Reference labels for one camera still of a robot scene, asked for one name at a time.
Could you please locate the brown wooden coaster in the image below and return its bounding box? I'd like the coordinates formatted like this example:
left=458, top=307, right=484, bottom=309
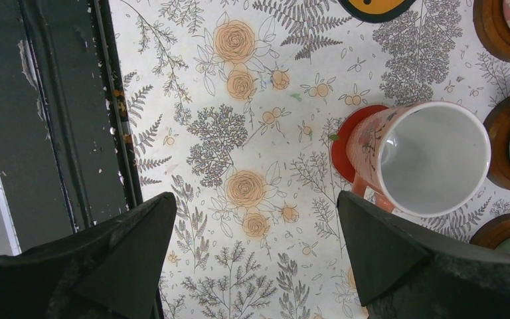
left=473, top=1, right=510, bottom=62
left=469, top=213, right=510, bottom=249
left=483, top=96, right=510, bottom=191

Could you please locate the floral tablecloth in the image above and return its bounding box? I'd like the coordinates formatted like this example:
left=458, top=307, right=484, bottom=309
left=110, top=1, right=510, bottom=318

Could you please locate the brown wooden coaster top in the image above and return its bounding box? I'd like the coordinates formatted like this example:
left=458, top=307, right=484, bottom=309
left=473, top=1, right=510, bottom=62

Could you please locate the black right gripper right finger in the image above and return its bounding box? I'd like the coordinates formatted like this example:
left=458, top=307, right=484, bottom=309
left=337, top=191, right=510, bottom=318

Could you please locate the red round coaster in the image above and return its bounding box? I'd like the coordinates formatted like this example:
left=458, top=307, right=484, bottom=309
left=330, top=104, right=388, bottom=183

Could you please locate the yellow black-rimmed coaster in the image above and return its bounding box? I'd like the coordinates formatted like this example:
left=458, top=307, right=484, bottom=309
left=339, top=0, right=416, bottom=23

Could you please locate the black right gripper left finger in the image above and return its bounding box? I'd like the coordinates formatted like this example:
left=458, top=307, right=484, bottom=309
left=0, top=192, right=177, bottom=318

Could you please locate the pink mug white inside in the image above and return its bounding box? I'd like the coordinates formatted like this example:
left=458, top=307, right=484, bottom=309
left=341, top=101, right=491, bottom=218

